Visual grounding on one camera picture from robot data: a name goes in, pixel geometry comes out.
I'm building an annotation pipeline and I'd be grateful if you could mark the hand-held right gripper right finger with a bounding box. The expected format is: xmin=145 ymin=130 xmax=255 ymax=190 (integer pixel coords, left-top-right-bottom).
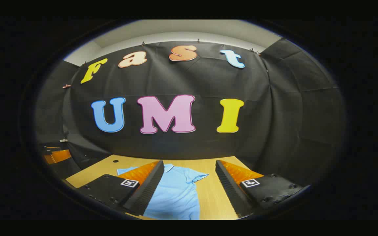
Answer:
xmin=215 ymin=160 xmax=304 ymax=218

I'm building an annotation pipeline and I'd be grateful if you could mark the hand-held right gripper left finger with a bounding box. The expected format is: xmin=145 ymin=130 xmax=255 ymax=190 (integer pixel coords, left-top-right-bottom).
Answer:
xmin=77 ymin=160 xmax=165 ymax=217

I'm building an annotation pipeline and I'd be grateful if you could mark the light blue T-shirt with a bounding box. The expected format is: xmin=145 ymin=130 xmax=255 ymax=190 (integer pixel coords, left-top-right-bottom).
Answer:
xmin=117 ymin=163 xmax=209 ymax=220

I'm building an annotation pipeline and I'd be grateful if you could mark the black backdrop cloth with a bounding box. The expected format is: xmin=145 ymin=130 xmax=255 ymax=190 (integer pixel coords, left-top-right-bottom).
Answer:
xmin=34 ymin=38 xmax=346 ymax=188

